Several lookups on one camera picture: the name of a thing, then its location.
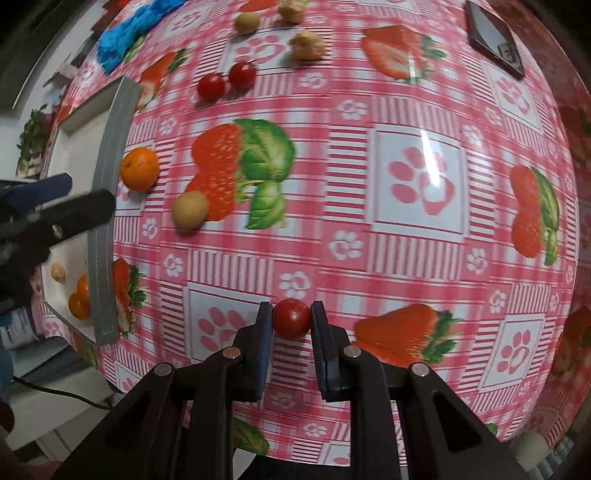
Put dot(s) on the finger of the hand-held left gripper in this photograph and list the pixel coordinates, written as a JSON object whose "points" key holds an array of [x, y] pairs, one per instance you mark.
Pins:
{"points": [[46, 188], [78, 210]]}

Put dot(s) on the small orange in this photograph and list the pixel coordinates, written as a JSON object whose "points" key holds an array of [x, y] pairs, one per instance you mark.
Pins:
{"points": [[84, 284], [139, 168], [79, 307]]}

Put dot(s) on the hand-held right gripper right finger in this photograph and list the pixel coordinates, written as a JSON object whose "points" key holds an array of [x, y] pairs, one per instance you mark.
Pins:
{"points": [[323, 350]]}

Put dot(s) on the grey rimmed white tray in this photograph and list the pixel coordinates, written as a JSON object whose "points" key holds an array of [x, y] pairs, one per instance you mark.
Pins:
{"points": [[108, 184]]}

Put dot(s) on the pale walnut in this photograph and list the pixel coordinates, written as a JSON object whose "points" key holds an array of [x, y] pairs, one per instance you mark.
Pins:
{"points": [[57, 273]]}

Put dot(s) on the green potted plant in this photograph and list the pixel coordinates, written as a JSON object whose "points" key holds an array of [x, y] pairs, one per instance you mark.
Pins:
{"points": [[34, 131]]}

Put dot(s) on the smartphone in red case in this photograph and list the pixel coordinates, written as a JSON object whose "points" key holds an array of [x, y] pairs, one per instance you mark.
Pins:
{"points": [[491, 37]]}

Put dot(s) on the strawberry print checked tablecloth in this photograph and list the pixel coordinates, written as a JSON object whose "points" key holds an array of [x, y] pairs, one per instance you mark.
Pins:
{"points": [[415, 277]]}

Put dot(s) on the white round object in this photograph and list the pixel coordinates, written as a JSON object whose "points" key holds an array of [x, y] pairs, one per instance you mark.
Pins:
{"points": [[532, 450]]}

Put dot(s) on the blue rubber gloves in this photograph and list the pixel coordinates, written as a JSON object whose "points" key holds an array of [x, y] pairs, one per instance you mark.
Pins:
{"points": [[124, 32]]}

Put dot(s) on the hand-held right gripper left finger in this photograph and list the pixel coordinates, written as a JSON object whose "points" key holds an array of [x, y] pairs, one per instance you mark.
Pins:
{"points": [[261, 350]]}

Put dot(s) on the red cherry tomato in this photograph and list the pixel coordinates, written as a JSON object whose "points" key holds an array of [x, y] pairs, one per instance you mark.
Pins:
{"points": [[291, 319], [211, 86], [242, 75]]}

